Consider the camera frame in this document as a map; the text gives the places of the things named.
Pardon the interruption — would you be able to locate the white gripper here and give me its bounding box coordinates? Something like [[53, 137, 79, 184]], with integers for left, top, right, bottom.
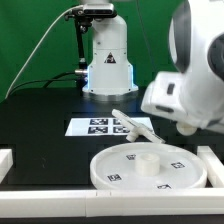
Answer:
[[141, 72, 199, 126]]

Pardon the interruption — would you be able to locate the white cross table base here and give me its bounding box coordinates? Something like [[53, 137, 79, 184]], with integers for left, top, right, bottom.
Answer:
[[112, 109, 164, 144]]

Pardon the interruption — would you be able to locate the white round table top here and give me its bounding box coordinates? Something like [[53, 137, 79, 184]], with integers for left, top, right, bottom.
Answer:
[[90, 142, 207, 190]]

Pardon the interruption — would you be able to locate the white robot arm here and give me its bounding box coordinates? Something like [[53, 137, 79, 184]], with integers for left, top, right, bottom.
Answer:
[[83, 0, 224, 135]]

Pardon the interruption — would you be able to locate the white fence bar right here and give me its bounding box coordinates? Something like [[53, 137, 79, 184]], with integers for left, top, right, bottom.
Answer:
[[197, 146, 224, 188]]

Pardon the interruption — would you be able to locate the white fence bar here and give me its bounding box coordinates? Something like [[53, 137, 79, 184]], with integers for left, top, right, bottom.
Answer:
[[197, 146, 224, 188], [0, 188, 224, 218], [0, 149, 13, 183]]

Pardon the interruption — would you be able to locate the paper sheet with markers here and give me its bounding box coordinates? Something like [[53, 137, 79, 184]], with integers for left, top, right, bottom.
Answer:
[[64, 117, 156, 137]]

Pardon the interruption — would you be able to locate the white fence bar front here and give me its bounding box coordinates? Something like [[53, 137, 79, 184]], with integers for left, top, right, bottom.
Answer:
[[0, 188, 224, 218]]

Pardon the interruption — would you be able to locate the white fence bar left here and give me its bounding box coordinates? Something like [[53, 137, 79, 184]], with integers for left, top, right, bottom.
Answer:
[[0, 149, 13, 183]]

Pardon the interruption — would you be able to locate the black cable at base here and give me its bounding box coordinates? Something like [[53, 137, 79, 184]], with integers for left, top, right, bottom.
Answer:
[[9, 70, 84, 89]]

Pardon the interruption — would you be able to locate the black camera on stand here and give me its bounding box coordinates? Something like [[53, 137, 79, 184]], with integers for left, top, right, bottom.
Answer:
[[64, 3, 117, 89]]

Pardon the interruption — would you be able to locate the grey camera cable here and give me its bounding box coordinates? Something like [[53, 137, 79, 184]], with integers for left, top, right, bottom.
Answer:
[[4, 4, 84, 100]]

